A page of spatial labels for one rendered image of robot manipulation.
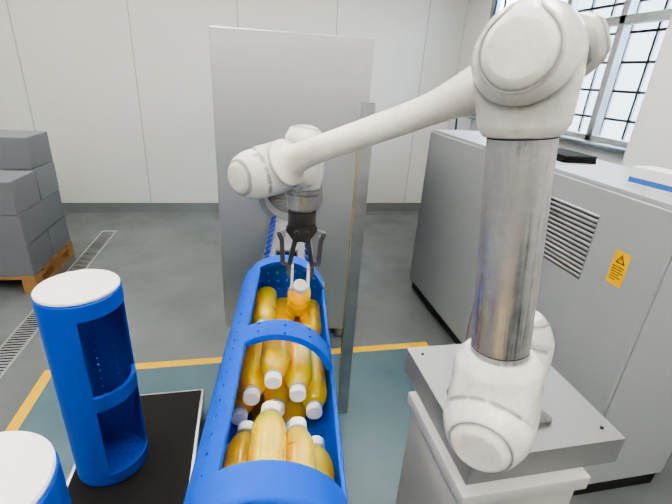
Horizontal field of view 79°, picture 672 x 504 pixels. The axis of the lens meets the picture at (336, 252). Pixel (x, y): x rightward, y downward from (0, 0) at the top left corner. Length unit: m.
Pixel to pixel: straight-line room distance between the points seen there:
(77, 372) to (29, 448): 0.68
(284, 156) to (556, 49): 0.51
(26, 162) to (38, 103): 1.75
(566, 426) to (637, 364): 0.99
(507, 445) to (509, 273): 0.28
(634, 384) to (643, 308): 0.38
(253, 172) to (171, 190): 4.88
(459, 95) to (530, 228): 0.30
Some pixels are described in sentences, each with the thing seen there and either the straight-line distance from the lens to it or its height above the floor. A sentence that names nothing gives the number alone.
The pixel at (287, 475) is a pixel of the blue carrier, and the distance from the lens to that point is 0.72.
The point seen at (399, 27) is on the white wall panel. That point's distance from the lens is 5.79.
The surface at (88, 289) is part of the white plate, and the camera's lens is 1.73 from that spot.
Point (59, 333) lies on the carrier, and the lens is 1.73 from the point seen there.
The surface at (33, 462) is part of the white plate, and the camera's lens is 1.12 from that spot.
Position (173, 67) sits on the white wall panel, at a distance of 5.50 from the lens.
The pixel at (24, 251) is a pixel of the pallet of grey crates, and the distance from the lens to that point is 4.09.
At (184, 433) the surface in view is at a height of 0.15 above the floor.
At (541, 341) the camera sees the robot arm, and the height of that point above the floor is 1.32.
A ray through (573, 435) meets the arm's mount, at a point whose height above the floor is 1.08.
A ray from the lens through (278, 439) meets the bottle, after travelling 0.83.
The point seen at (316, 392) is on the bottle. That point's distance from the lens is 1.06.
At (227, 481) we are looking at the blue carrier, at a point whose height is 1.22.
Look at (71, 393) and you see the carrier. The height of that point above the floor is 0.66.
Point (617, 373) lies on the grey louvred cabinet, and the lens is 2.10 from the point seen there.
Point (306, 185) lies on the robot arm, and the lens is 1.02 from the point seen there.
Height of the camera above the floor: 1.80
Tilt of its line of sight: 23 degrees down
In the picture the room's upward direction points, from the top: 4 degrees clockwise
